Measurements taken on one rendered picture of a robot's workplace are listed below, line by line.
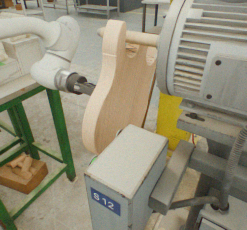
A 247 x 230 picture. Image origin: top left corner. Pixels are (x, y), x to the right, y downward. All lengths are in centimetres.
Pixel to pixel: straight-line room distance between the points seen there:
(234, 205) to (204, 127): 22
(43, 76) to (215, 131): 63
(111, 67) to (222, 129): 30
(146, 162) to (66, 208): 133
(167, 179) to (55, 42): 61
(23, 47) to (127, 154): 94
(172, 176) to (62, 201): 132
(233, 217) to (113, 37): 51
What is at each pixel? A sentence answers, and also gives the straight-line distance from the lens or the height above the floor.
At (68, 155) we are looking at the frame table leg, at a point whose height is 30.
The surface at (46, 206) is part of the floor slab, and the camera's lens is 172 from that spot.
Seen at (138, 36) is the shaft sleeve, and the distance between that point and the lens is 58.
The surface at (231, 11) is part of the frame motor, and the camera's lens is 44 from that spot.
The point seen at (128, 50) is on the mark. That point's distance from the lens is 65.
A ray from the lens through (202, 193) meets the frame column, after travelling 66.
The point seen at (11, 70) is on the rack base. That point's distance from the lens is 120.
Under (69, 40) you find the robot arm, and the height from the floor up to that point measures 118.
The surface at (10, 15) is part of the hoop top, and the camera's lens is 132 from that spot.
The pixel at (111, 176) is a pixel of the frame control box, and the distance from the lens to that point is 36.
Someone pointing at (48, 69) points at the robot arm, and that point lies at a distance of 84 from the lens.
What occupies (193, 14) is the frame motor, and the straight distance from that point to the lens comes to 43.
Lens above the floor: 141
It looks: 33 degrees down
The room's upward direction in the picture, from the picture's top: straight up
